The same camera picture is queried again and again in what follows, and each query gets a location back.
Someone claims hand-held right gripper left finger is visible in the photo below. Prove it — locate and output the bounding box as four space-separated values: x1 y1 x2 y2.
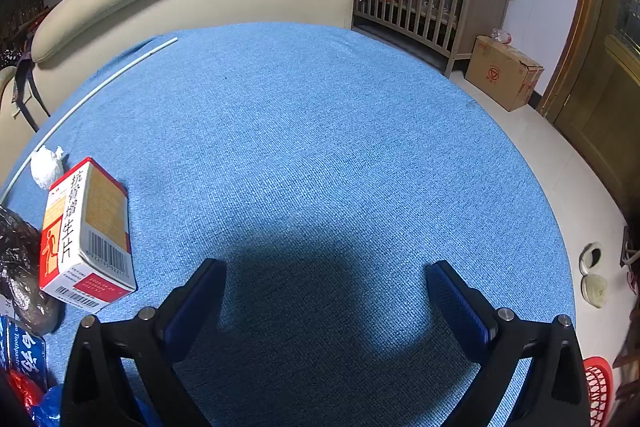
62 258 227 427

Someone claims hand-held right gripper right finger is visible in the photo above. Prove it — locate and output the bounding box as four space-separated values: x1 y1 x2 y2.
425 260 591 427

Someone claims yellow red carton box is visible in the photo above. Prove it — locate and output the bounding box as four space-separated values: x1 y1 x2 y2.
39 157 138 313

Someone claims red plastic basket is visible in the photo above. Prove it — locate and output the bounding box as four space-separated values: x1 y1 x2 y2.
582 356 615 427

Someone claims blue plastic wrapper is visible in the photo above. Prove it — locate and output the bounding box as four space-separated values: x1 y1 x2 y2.
30 384 151 427

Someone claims blue toothpaste box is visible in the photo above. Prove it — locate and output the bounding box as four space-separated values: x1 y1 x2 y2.
0 314 48 388

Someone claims red plastic wrapper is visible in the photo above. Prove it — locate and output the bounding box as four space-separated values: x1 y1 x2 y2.
7 369 46 418

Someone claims beige slipper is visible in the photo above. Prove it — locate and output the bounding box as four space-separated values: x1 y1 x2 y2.
580 273 609 309
579 242 603 275

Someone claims crumpled black plastic bag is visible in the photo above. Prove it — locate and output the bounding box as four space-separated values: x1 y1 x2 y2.
0 206 61 337

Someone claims crumpled white tissue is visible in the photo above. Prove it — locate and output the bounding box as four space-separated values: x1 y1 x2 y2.
31 146 66 190

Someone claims brown cardboard box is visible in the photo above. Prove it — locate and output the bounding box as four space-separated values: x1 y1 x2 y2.
465 35 545 112

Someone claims wooden door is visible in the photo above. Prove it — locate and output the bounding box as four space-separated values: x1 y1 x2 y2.
537 0 640 218

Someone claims thin white rod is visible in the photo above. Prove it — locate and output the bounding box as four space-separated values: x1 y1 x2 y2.
0 38 179 202

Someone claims wooden baby crib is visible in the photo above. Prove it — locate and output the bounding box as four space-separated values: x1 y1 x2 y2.
332 0 512 75

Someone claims black bag strap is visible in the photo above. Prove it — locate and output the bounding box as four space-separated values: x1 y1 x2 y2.
14 34 51 132

